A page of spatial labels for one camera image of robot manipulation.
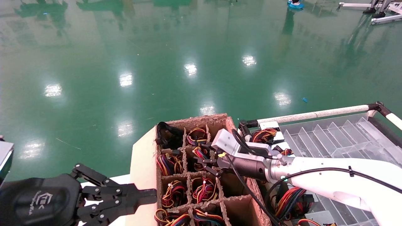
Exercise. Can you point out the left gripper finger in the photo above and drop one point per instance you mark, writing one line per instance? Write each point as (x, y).
(103, 190)
(106, 210)

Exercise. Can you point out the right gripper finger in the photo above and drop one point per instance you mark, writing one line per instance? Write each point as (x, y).
(209, 164)
(211, 148)

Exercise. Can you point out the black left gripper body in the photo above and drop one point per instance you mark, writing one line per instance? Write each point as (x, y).
(37, 201)

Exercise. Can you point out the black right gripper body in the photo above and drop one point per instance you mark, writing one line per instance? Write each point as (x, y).
(248, 166)

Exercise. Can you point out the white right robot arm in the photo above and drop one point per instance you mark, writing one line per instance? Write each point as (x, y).
(345, 185)

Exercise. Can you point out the cardboard box with dividers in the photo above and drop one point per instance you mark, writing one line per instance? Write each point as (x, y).
(143, 175)

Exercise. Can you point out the clear plastic divider tray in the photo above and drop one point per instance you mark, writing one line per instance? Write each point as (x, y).
(339, 138)

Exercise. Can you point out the blue shoe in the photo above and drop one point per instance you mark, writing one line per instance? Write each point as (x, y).
(296, 4)

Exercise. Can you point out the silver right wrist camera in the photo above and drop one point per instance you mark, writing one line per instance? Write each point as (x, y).
(226, 141)

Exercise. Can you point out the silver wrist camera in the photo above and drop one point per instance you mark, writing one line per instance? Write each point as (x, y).
(226, 141)
(5, 157)

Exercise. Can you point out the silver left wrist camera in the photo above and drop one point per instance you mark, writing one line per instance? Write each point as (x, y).
(5, 157)

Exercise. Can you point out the white pipe cart frame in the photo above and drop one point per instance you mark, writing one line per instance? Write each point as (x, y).
(314, 115)

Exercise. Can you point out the white base frame stand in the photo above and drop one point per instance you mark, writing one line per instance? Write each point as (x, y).
(386, 19)

